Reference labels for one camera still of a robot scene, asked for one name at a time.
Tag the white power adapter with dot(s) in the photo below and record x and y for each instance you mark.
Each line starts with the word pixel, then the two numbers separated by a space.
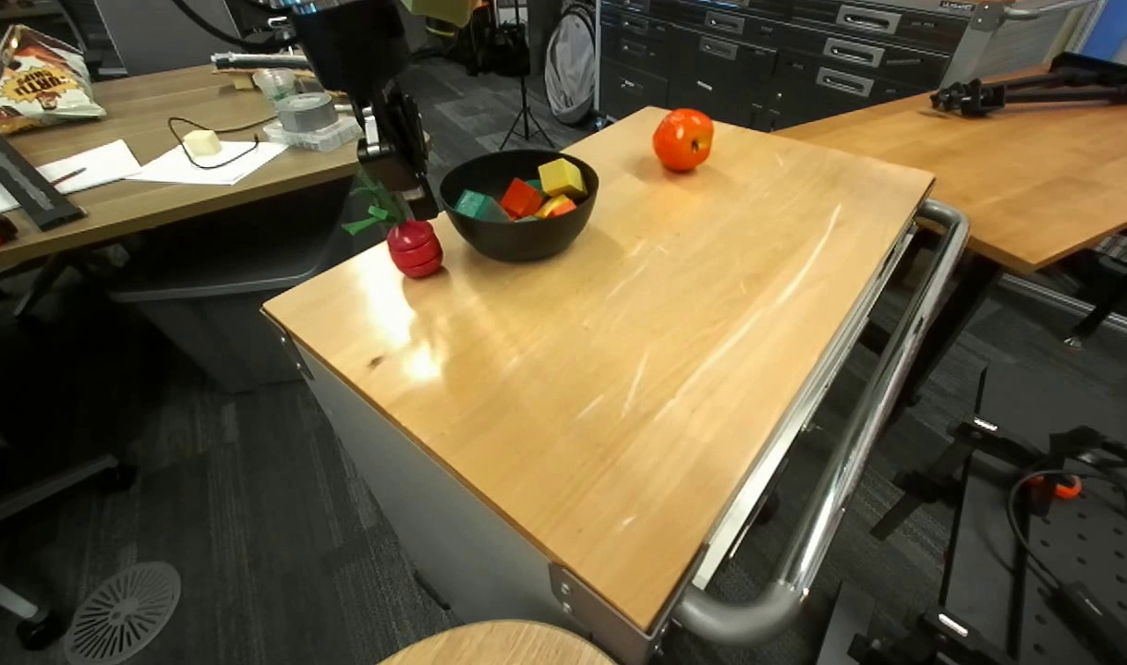
pixel 203 141

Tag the wooden table cart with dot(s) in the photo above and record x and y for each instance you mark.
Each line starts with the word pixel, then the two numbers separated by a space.
pixel 436 517

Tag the black bowl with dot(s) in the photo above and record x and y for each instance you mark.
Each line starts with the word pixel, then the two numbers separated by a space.
pixel 518 243

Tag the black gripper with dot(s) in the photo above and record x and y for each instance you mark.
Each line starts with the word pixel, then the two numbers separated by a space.
pixel 344 43

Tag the red radish toy green leaves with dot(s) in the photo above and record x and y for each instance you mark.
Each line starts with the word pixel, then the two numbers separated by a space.
pixel 417 248

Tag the black white curved headset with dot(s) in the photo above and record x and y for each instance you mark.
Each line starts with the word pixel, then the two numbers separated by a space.
pixel 248 61

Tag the round grey floor grate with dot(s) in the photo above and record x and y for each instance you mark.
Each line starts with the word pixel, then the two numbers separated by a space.
pixel 123 614

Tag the wooden office desk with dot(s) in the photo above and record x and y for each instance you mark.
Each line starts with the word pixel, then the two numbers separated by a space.
pixel 155 204

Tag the black folded tripod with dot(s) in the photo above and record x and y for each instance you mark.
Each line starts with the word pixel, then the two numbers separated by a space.
pixel 973 96

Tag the white paper sheet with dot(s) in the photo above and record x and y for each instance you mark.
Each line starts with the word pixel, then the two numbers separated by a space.
pixel 95 166
pixel 222 170

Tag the grey tape roll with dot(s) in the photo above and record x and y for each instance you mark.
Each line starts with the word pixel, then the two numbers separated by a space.
pixel 304 118

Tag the long wooden table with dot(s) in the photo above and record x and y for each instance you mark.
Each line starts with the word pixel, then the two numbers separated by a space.
pixel 1042 198

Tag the round wooden stool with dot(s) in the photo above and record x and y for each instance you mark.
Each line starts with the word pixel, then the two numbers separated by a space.
pixel 500 646

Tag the yellow wooden cube block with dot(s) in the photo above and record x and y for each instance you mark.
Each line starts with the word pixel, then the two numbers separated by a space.
pixel 562 174

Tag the orange pumpkin toy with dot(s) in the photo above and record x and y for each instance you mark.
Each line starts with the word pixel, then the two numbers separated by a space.
pixel 680 141

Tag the chips bag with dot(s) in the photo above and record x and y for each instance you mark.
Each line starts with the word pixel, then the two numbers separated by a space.
pixel 37 86

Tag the grey plastic bin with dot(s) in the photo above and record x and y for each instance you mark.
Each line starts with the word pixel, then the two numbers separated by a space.
pixel 1019 29

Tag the orange clamp knob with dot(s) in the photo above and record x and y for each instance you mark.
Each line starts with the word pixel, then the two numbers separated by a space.
pixel 1062 489

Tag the grey office chair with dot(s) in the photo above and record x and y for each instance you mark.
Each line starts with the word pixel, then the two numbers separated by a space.
pixel 155 29

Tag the black standing tripod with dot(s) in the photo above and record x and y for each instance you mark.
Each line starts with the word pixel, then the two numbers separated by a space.
pixel 525 76

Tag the black flat bar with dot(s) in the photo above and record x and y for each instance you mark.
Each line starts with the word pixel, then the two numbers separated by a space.
pixel 29 187

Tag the black office chair base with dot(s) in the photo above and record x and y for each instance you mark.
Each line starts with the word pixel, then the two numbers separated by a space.
pixel 45 486

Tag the blue panel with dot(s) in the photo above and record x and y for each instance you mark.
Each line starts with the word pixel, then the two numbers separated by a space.
pixel 1121 23

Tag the black camera stand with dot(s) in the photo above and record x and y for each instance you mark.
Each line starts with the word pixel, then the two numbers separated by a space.
pixel 1079 444

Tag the white round fan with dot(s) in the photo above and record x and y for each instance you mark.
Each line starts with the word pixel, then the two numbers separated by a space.
pixel 571 66

